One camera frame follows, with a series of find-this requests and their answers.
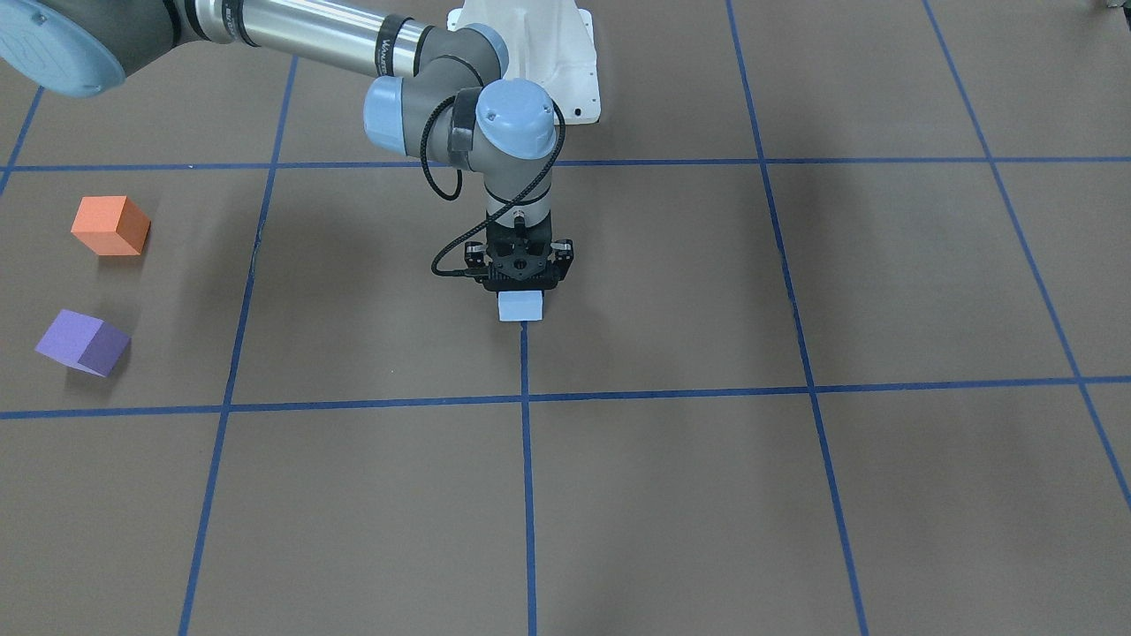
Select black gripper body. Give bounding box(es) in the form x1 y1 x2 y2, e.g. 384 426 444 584
466 218 576 293

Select light blue foam block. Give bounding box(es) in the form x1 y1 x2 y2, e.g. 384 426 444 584
497 290 544 323

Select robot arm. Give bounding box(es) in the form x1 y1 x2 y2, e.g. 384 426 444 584
1 1 576 294

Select orange foam block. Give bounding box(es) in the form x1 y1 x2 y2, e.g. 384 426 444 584
70 196 152 257

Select purple foam block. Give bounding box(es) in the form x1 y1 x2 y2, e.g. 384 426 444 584
34 309 131 378

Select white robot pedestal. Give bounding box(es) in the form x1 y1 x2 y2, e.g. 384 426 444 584
447 1 602 124

